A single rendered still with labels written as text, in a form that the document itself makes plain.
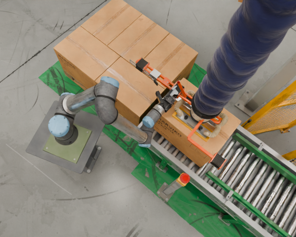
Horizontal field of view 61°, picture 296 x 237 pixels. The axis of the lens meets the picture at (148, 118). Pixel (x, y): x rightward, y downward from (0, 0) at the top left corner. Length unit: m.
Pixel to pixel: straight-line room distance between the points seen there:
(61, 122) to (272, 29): 1.45
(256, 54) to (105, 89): 0.79
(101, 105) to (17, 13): 2.90
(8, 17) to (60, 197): 2.54
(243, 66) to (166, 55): 1.62
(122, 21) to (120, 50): 0.39
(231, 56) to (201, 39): 2.50
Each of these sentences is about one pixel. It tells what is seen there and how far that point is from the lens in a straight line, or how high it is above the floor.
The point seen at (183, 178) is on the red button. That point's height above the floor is 1.04.
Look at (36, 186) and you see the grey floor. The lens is 2.97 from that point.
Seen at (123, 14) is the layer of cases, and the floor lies 0.54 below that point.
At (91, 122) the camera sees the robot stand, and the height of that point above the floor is 0.75.
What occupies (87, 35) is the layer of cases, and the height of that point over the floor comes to 0.54.
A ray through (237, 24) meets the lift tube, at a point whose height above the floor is 2.01.
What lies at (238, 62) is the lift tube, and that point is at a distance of 1.25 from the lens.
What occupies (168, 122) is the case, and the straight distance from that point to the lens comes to 1.99.
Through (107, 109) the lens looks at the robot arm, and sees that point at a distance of 1.43.
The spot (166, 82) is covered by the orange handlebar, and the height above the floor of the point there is 1.09.
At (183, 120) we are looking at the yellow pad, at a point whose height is 0.97.
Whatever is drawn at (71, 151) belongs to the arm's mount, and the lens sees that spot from 2.13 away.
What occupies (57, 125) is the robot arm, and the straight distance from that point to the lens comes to 1.92.
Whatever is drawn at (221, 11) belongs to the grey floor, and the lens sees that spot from 4.16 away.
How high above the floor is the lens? 2.79
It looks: 68 degrees down
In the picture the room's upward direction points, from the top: 10 degrees clockwise
